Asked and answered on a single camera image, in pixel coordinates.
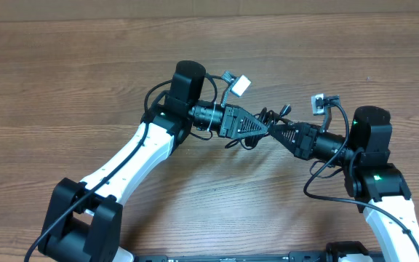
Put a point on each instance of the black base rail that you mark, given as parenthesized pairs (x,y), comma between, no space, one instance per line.
(353,251)

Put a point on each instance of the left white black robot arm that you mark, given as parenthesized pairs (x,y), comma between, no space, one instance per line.
(83,220)

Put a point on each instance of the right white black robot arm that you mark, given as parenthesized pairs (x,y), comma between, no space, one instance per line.
(373,184)

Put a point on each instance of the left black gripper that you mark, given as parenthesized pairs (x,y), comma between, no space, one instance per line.
(228,121)

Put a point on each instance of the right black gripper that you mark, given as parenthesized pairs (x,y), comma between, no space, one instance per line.
(308,142)

